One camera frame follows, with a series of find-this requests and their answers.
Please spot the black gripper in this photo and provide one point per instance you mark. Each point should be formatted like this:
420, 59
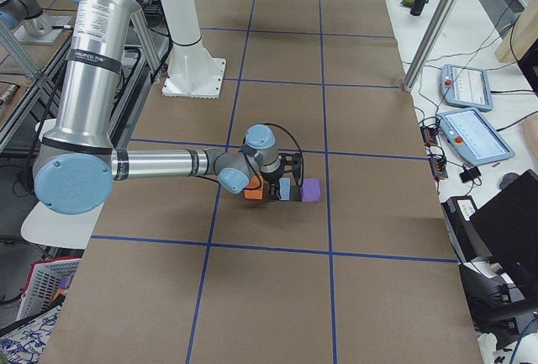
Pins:
271, 180

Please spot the light blue foam block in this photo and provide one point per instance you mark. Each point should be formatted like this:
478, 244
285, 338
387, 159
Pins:
285, 188

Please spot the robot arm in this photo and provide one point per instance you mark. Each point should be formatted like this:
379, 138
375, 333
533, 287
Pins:
78, 164

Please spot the orange foam block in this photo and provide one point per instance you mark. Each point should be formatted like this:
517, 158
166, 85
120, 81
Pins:
255, 189

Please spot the purple foam block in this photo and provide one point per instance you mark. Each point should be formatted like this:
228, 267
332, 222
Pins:
311, 190

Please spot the near teach pendant tablet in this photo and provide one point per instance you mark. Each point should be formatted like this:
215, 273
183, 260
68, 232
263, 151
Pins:
473, 138

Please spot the teach pendant tablet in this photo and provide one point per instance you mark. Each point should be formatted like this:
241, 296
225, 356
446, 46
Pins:
473, 138
465, 87

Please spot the far teach pendant tablet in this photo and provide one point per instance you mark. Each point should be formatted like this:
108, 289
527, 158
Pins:
465, 87

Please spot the green cloth pouch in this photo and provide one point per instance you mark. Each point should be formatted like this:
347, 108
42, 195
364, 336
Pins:
407, 3

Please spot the black laptop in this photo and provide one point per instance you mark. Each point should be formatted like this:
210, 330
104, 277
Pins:
507, 224

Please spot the white plastic basket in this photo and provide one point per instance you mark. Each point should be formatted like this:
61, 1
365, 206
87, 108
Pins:
42, 284

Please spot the white pedestal column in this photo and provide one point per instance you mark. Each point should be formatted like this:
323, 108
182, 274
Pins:
192, 72

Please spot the aluminium frame post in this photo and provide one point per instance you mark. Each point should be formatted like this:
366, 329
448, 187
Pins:
437, 22

